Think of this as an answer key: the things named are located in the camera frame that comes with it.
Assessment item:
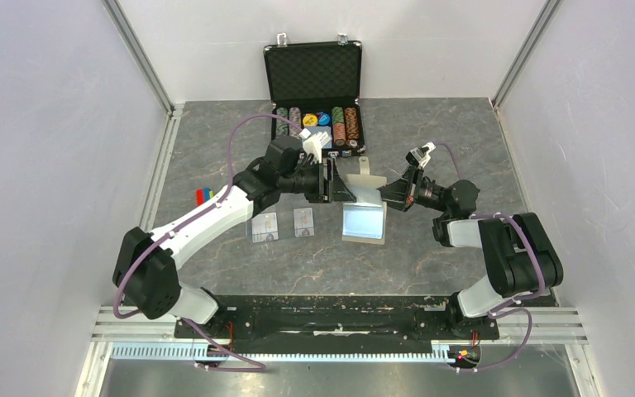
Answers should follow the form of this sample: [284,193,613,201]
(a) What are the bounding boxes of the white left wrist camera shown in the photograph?
[299,127,323,163]

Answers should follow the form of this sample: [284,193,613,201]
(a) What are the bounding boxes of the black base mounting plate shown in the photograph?
[202,294,496,354]

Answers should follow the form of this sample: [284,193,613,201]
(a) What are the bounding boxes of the yellow dealer button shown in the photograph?
[302,113,318,127]

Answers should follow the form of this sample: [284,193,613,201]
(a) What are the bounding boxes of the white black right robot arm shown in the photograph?
[379,165,564,337]

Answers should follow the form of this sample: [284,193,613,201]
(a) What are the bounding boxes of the orange brown chip stack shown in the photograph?
[344,108,360,147]

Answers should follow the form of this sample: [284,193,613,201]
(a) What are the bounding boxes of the clear plastic card sleeve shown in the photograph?
[246,199,317,243]

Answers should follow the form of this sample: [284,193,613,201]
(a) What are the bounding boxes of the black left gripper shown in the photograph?
[279,157,356,203]

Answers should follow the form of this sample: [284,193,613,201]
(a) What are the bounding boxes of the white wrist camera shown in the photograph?
[299,127,323,163]
[406,141,437,170]

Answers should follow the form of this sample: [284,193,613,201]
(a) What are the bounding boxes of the aluminium frame rail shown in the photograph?
[92,307,589,346]

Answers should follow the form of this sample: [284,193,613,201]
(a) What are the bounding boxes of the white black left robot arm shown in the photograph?
[112,136,356,337]

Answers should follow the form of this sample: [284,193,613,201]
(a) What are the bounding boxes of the purple green chip stack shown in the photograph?
[275,108,289,137]

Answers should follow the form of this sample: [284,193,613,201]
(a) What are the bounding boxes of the black poker chip case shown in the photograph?
[263,33,366,157]

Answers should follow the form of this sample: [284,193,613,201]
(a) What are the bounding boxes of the grey purple chip stack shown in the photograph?
[289,107,302,137]

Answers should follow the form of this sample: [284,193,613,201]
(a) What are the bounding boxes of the colourful toy block stack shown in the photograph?
[195,187,215,207]

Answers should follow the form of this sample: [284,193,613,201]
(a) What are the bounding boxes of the blue playing card deck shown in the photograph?
[317,126,332,150]

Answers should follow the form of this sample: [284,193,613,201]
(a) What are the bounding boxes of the blue dealer button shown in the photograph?
[316,112,332,126]

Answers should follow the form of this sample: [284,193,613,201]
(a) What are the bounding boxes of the white slotted cable duct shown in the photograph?
[110,342,455,364]

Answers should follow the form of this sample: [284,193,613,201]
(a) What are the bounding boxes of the green orange chip stack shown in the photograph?
[332,107,346,146]

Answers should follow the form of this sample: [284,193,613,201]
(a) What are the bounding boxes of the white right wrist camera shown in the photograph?
[406,141,437,170]

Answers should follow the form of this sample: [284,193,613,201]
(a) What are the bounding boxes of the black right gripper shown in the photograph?
[368,165,450,214]

